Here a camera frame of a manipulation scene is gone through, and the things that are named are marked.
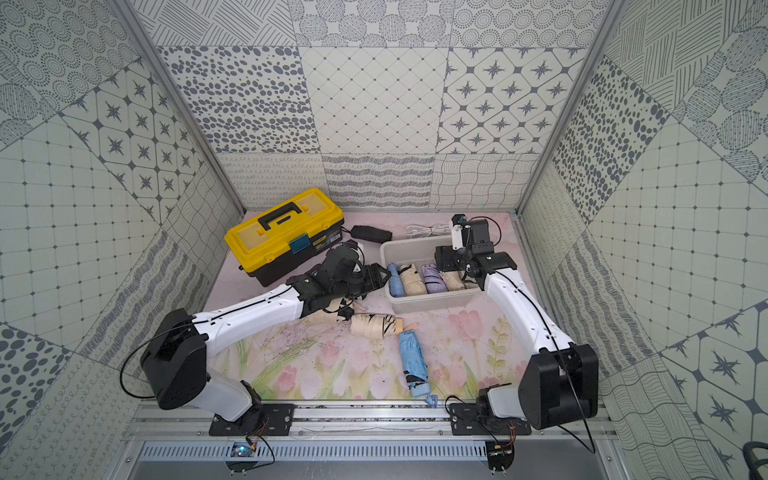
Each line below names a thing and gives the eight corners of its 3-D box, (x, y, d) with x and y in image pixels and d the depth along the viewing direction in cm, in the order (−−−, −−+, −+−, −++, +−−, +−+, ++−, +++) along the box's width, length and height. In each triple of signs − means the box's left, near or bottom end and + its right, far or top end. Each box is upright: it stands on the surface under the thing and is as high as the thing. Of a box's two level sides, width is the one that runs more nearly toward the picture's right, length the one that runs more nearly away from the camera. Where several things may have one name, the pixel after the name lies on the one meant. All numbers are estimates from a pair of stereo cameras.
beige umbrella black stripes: (350, 339, 89) (349, 334, 86) (352, 320, 93) (351, 314, 90) (403, 339, 89) (403, 334, 86) (403, 320, 93) (403, 314, 90)
